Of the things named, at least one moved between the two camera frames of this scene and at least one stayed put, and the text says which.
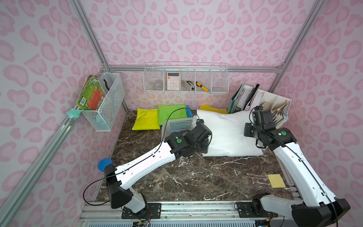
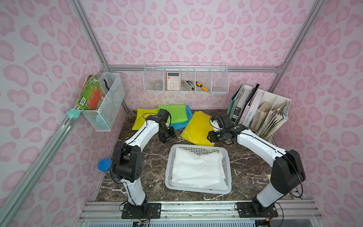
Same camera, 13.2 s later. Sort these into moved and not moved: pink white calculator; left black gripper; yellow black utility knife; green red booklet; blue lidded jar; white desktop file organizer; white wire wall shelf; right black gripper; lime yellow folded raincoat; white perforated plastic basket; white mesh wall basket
Moved: white perforated plastic basket; right black gripper; left black gripper
Not moved: blue lidded jar; pink white calculator; green red booklet; lime yellow folded raincoat; yellow black utility knife; white wire wall shelf; white mesh wall basket; white desktop file organizer
